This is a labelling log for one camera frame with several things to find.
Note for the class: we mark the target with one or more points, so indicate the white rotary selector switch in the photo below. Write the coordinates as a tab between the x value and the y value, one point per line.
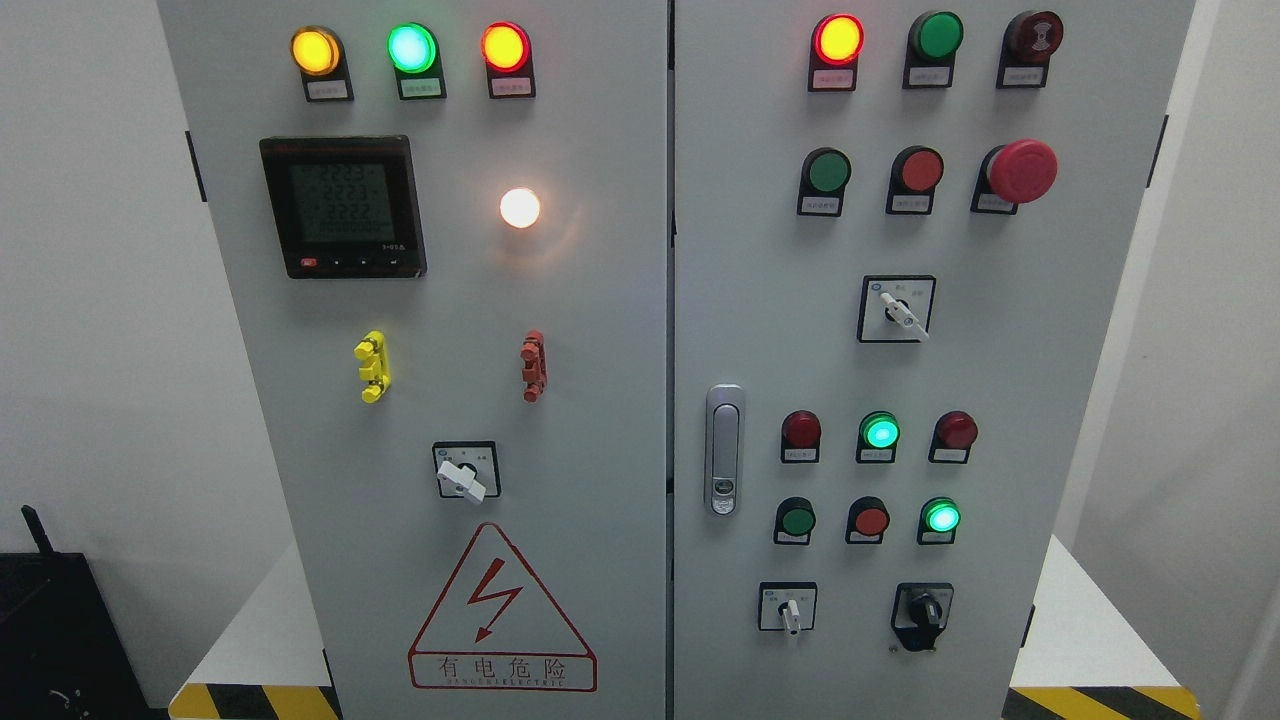
467	469

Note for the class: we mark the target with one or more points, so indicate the lit red indicator light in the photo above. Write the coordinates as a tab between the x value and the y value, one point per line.
837	41

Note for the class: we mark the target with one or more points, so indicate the yellow indicator light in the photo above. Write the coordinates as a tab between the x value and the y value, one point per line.
321	57

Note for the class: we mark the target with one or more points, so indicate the red terminal connector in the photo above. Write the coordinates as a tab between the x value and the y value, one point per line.
534	374

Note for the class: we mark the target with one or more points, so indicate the dark red indicator left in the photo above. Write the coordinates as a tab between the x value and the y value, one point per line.
800	438

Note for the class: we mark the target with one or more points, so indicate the dark red indicator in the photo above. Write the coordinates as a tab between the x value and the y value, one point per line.
800	438
954	436

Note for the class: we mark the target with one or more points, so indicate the clear white indicator lamp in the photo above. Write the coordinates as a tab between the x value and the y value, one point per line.
520	207

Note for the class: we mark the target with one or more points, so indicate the green push button lower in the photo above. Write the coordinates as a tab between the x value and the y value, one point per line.
794	521

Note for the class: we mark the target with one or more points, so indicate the left grey cabinet door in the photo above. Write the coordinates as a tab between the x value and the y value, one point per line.
583	470

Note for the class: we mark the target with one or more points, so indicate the grey cabinet door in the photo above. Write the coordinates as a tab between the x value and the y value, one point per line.
583	470
770	301

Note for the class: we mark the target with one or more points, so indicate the lit green indicator middle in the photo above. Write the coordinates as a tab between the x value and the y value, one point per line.
878	435

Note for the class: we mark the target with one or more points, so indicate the green push button second row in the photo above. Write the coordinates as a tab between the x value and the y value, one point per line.
823	179

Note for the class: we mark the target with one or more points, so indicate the yellow terminal connector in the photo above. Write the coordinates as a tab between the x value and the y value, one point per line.
371	354

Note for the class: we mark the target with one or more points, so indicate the red push button lower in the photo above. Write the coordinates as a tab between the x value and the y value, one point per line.
867	521

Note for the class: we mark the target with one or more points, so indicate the right grey cabinet door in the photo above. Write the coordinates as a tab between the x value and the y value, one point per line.
770	301

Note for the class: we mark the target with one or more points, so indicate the red electrical hazard sticker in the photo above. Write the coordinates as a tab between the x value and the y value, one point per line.
496	627

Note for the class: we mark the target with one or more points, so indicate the dark red indicator right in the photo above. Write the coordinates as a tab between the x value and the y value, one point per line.
954	436

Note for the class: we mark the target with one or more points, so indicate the black digital power meter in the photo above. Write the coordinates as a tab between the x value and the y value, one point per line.
345	207

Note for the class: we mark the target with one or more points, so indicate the red push button second row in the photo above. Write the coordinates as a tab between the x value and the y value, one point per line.
915	173

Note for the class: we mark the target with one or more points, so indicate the lit green push button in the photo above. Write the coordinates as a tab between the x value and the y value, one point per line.
938	521

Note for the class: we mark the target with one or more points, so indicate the red indicator light top left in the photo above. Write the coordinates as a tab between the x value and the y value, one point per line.
507	54

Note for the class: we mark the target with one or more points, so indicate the green indicator light top left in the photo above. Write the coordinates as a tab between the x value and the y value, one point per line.
415	55

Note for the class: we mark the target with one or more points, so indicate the red emergency stop button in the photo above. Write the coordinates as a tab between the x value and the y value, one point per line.
1012	174

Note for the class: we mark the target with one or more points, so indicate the green push button top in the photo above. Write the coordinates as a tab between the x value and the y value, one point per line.
933	41

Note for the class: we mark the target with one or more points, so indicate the dark red buzzer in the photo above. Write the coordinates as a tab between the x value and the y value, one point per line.
1030	39

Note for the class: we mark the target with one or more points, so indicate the white cabinet base platform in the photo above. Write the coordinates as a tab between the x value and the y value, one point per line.
1081	660

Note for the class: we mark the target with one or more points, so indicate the black box with antenna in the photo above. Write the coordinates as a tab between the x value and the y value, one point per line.
61	657

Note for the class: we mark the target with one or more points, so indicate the silver door lock handle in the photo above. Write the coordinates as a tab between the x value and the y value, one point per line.
723	434

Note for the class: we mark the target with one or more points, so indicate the white selector switch upper right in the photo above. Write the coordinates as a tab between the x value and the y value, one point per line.
896	308

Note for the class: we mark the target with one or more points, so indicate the white selector switch lower right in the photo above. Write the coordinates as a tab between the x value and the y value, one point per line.
789	607

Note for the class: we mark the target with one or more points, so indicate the black rotary knob switch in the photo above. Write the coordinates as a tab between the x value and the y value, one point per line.
920	613

